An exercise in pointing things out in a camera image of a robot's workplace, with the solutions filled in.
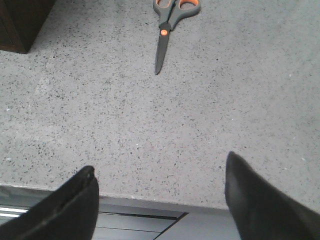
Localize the grey orange handled scissors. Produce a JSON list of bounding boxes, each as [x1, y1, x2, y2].
[[153, 0, 201, 75]]

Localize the dark wooden drawer cabinet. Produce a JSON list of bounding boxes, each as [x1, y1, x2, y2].
[[0, 0, 55, 54]]

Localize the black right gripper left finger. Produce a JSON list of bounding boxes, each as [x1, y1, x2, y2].
[[0, 165, 99, 240]]

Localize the black appliance control panel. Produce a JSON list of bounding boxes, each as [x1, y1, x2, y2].
[[0, 185, 240, 240]]

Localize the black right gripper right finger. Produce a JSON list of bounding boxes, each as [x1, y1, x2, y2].
[[224, 151, 320, 240]]

